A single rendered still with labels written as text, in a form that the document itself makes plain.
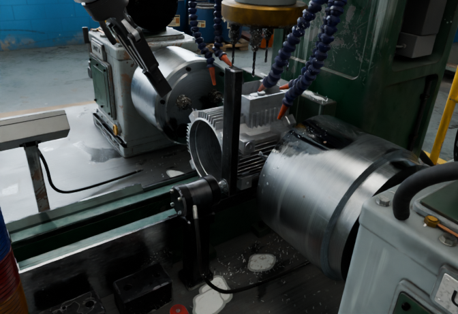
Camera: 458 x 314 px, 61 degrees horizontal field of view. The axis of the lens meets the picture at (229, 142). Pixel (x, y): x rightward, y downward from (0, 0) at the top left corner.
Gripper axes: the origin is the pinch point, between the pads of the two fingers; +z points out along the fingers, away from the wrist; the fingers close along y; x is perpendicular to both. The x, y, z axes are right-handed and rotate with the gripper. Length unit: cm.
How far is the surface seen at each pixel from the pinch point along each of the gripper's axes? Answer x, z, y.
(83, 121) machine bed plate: 18, 33, 74
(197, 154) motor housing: 1.6, 22.7, 0.4
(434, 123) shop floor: -221, 264, 94
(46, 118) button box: 22.5, -1.0, 16.0
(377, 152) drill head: -13.5, 9.8, -42.5
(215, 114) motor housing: -5.1, 11.4, -6.9
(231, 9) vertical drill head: -18.8, -5.8, -6.8
